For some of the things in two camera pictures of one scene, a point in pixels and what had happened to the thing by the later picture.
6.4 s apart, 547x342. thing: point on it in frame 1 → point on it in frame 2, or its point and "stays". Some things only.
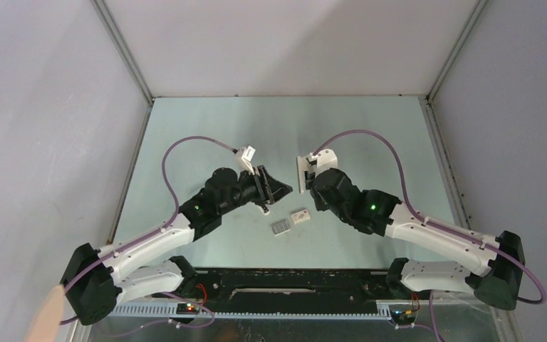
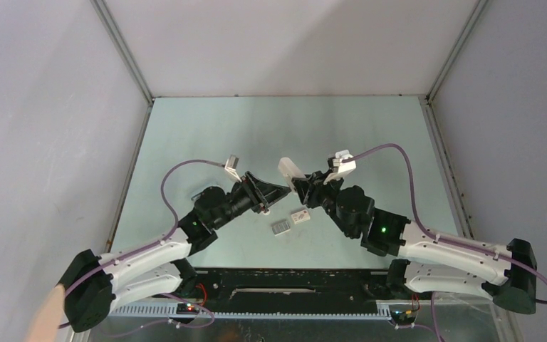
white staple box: x=300 y=216 stays
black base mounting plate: x=284 y=291 stays
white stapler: x=303 y=165 → x=290 y=170
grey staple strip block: x=280 y=227 stays
